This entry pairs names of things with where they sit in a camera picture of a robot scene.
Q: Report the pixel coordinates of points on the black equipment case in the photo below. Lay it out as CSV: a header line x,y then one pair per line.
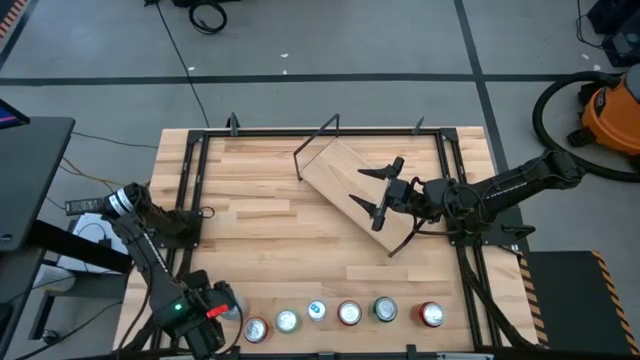
x,y
622,45

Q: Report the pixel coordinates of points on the black mat with hazard stripes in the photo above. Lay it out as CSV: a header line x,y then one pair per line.
x,y
570,300

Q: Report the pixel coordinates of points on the dark green soda can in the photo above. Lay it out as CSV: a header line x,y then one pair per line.
x,y
384,309

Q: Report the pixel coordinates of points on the light green beverage can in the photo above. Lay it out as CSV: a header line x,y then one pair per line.
x,y
287,321

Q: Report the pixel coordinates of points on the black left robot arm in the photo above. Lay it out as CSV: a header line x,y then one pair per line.
x,y
145,255

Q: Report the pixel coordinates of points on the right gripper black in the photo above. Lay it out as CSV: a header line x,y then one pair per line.
x,y
400,194

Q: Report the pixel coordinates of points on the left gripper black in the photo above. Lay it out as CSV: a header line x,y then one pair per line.
x,y
207,335

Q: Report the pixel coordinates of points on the orange shop vacuum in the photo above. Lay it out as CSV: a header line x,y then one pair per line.
x,y
612,117
537,115

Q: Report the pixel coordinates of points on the slim can with blue tab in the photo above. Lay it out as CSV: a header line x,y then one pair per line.
x,y
316,310

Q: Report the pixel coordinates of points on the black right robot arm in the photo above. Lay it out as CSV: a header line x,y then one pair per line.
x,y
515,182

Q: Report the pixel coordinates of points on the black power adapter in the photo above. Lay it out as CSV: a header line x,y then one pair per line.
x,y
82,205

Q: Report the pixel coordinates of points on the black frame bracket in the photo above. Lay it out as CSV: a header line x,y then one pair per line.
x,y
418,126
411,352
233,125

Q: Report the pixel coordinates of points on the black desk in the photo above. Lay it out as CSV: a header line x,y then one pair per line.
x,y
30,175

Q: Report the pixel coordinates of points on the lit screen on desk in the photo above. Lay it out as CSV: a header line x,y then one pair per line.
x,y
10,116

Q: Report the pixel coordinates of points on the white box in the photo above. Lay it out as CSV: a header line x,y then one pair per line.
x,y
90,226

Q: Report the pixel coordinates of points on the red soda can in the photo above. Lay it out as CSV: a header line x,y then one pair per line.
x,y
430,314
255,330
349,313

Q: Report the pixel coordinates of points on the wooden shelf with black legs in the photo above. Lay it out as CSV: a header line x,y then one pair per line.
x,y
335,170

